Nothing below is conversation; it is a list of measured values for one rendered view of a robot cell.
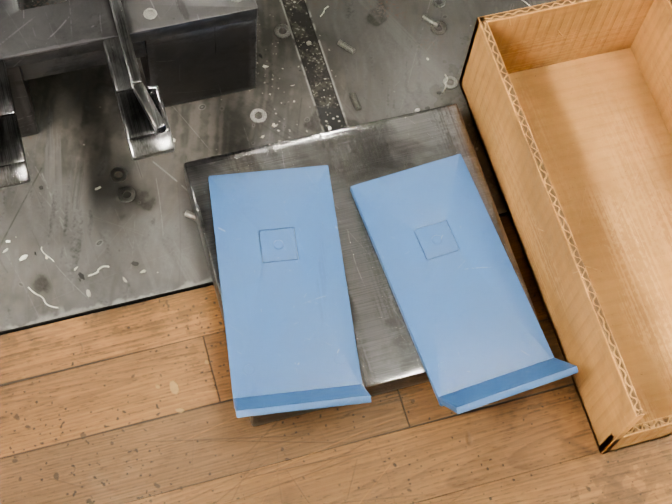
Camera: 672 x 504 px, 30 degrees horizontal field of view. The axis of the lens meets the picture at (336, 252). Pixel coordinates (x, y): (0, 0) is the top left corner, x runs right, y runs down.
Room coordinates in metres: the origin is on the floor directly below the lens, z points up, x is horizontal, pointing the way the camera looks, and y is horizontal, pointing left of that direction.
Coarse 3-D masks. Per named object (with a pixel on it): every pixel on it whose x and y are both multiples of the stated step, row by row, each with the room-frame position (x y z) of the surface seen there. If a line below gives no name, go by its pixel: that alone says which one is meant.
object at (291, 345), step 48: (240, 192) 0.33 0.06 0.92; (288, 192) 0.33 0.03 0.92; (240, 240) 0.30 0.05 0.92; (336, 240) 0.31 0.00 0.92; (240, 288) 0.27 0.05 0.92; (288, 288) 0.27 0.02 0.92; (336, 288) 0.28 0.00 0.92; (240, 336) 0.24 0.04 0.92; (288, 336) 0.24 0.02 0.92; (336, 336) 0.25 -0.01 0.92; (240, 384) 0.21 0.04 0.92; (288, 384) 0.22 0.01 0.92; (336, 384) 0.22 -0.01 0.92
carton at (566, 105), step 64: (576, 0) 0.46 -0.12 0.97; (640, 0) 0.48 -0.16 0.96; (512, 64) 0.45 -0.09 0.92; (576, 64) 0.47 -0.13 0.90; (640, 64) 0.47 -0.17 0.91; (512, 128) 0.38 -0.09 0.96; (576, 128) 0.42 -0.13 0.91; (640, 128) 0.43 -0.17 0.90; (512, 192) 0.36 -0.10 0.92; (576, 192) 0.37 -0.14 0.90; (640, 192) 0.38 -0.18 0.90; (576, 256) 0.30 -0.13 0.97; (640, 256) 0.34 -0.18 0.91; (576, 320) 0.27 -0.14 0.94; (640, 320) 0.30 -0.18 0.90; (576, 384) 0.25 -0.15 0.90; (640, 384) 0.26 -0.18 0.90
